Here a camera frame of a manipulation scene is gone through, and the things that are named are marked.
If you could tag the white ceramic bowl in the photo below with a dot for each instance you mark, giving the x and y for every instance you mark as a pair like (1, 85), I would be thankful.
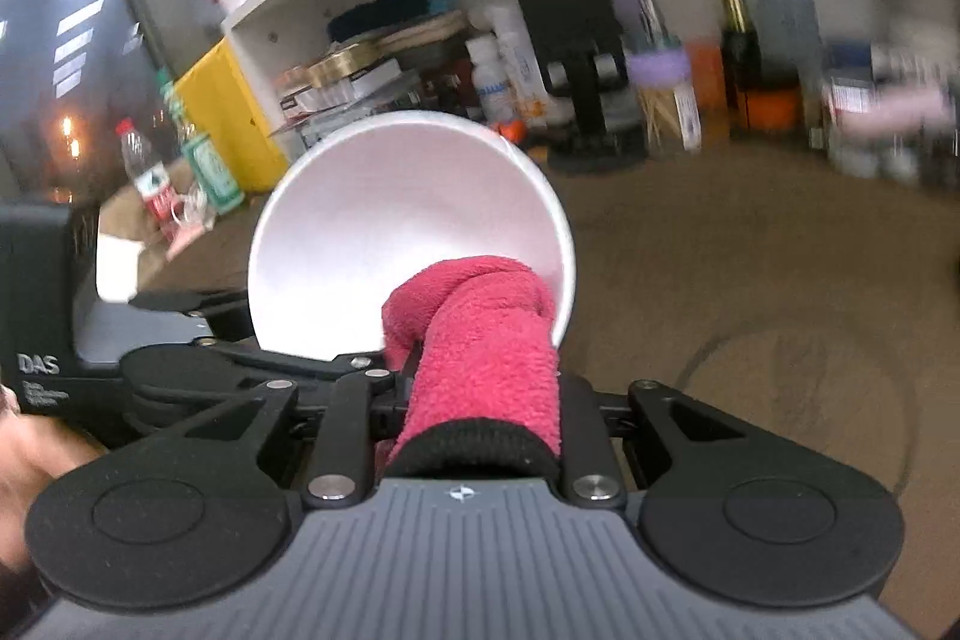
(390, 220)

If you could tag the pink towel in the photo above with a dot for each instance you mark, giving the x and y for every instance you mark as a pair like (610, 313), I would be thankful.
(487, 355)

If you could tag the pink plastic object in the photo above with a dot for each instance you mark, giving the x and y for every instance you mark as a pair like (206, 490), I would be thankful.
(892, 108)

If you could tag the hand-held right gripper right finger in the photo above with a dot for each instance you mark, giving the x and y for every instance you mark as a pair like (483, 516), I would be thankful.
(581, 430)

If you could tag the brown desk mat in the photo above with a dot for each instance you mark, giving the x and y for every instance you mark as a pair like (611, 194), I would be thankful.
(750, 272)

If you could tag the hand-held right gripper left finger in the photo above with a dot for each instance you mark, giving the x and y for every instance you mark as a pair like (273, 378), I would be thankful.
(349, 430)

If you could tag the yellow plastic bin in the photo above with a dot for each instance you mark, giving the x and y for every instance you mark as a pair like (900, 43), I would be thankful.
(225, 115)

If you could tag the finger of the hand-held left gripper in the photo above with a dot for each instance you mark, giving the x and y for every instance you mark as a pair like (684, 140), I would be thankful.
(210, 302)
(187, 370)

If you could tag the green labelled bottle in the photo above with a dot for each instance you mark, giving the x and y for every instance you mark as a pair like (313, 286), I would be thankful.
(210, 168)

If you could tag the white spray can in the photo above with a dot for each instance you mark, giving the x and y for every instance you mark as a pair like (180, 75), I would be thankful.
(521, 63)

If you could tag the metal tweezers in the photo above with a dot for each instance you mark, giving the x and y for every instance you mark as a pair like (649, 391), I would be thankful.
(651, 21)

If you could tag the person's left hand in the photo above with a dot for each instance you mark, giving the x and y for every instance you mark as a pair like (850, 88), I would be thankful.
(30, 467)

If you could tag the black phone stand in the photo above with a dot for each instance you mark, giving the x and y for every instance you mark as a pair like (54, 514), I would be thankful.
(570, 10)

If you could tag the gold round tin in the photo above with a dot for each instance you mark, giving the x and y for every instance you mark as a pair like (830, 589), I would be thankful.
(341, 66)

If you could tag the orange plastic tool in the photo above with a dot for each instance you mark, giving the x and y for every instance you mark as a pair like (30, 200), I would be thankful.
(510, 130)

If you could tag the red labelled water bottle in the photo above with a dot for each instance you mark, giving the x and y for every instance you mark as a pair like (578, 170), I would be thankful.
(150, 183)

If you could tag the white medicine bottle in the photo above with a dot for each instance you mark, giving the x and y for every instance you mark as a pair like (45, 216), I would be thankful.
(489, 81)

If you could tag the orange jar black lid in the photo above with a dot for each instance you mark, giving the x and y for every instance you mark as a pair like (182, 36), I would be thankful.
(776, 108)

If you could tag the purple lidded toothpick jar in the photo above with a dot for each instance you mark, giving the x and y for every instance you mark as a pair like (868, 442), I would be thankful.
(664, 100)

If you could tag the dark bottle gold cap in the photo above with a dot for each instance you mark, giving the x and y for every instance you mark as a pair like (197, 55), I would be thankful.
(739, 48)

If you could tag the black bristle brush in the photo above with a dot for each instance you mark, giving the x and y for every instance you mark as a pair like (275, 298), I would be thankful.
(375, 14)

